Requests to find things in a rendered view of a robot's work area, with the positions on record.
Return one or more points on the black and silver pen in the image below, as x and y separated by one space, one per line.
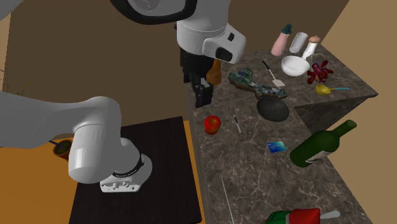
238 125

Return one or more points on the white cup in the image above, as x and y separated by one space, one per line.
298 42

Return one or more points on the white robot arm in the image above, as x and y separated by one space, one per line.
93 130

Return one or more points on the red flower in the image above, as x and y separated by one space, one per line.
319 73

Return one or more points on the dark robot stand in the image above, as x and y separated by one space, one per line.
161 173

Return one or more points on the brown plant pot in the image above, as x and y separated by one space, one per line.
63 150

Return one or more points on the pink bottle with teal cap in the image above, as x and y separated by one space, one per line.
279 45

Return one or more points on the thin white rod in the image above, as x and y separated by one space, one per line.
227 200

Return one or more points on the white bottle with tan top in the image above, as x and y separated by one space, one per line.
310 48

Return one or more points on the brown vase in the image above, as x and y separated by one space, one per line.
216 76

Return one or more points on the blue card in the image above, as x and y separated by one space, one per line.
276 147

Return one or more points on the green wine bottle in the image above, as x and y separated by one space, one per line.
313 149

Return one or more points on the dark grey oval stone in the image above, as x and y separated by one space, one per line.
273 109

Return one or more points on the white bowl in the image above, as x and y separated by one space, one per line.
294 66

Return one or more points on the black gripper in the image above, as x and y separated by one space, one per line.
191 63

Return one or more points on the red and green toy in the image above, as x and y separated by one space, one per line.
304 216

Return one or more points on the red apple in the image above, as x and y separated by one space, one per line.
212 124

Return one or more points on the blue-green irregular slab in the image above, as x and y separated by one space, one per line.
245 80

